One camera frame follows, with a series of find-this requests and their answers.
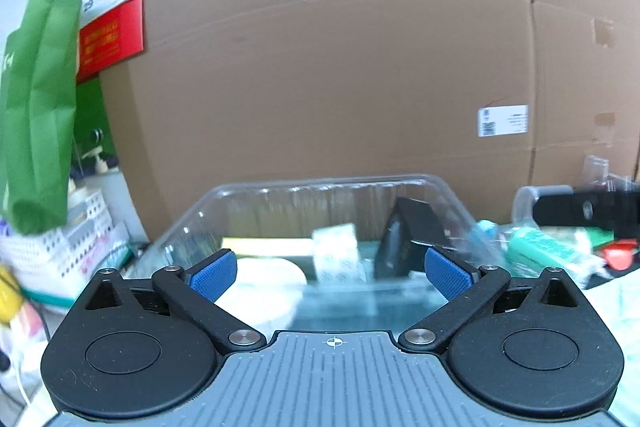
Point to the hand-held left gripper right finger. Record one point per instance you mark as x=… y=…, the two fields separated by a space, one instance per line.
x=447 y=274

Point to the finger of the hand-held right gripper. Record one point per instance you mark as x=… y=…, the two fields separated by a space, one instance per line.
x=565 y=209

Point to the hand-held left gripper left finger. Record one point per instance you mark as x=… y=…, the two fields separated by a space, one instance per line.
x=215 y=274

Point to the black cardboard box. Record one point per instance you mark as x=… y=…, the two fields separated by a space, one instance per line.
x=405 y=232

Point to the clear plastic container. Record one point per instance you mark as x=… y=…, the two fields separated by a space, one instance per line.
x=280 y=212

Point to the white labelled packet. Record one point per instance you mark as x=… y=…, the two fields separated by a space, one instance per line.
x=336 y=252

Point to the green wrapped packet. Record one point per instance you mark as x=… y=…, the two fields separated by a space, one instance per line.
x=545 y=244

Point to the small green box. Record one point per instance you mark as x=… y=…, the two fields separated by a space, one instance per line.
x=600 y=238

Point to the white plastic bottle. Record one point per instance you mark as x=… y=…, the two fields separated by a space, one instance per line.
x=272 y=282

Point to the red tape roll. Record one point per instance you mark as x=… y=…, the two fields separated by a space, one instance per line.
x=620 y=254

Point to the teal cloth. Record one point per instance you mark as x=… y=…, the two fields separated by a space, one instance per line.
x=617 y=332

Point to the white plastic basket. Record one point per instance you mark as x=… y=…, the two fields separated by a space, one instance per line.
x=75 y=247

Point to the yellow object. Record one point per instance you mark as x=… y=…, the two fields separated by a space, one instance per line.
x=9 y=292

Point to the labelled large cardboard box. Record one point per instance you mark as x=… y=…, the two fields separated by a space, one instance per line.
x=325 y=82

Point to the green bag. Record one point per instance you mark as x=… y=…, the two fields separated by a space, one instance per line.
x=40 y=107

